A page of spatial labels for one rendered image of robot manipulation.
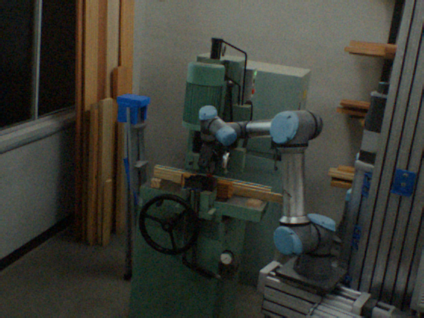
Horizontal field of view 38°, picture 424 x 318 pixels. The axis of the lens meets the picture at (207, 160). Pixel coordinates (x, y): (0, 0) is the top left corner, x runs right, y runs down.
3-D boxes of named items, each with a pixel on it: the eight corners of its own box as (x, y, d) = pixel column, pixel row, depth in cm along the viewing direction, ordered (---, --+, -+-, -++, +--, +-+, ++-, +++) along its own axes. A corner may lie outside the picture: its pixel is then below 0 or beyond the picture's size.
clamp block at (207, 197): (177, 207, 282) (179, 188, 279) (186, 198, 294) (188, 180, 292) (208, 213, 278) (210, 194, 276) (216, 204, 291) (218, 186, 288)
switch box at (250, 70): (237, 98, 317) (241, 67, 312) (241, 95, 326) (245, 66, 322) (249, 100, 315) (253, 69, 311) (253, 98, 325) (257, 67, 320)
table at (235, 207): (131, 203, 288) (132, 191, 286) (154, 185, 316) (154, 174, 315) (256, 229, 274) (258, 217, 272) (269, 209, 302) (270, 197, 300)
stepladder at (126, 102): (117, 280, 394) (112, 97, 365) (132, 264, 418) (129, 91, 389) (140, 283, 390) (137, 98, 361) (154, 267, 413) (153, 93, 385)
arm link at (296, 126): (321, 254, 232) (317, 109, 227) (295, 261, 222) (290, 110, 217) (297, 248, 241) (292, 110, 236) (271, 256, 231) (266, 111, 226)
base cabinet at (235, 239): (123, 349, 319) (135, 222, 300) (162, 300, 373) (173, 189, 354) (206, 371, 309) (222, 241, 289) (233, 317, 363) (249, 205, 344)
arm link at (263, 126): (335, 107, 234) (245, 116, 272) (316, 108, 227) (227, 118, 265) (337, 138, 235) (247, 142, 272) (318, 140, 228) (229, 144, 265)
